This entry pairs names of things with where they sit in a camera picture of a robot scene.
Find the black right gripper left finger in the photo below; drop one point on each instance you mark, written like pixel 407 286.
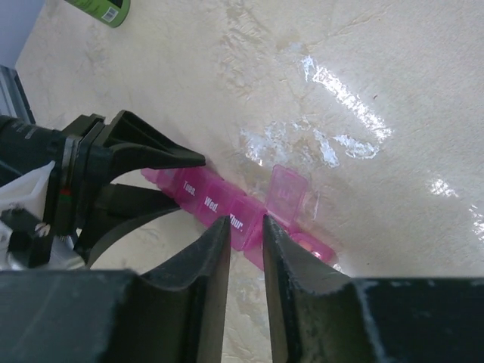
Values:
pixel 172 313

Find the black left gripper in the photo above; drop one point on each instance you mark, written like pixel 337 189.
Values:
pixel 83 153

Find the aluminium frame rail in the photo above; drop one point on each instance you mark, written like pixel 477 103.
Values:
pixel 12 96

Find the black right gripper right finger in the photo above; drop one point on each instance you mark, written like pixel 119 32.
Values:
pixel 318 314

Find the green pill bottle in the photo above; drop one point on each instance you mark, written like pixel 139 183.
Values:
pixel 109 12

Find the pink weekly pill organizer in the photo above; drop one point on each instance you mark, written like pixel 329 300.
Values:
pixel 207 196

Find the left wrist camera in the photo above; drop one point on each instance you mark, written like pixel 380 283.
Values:
pixel 27 242

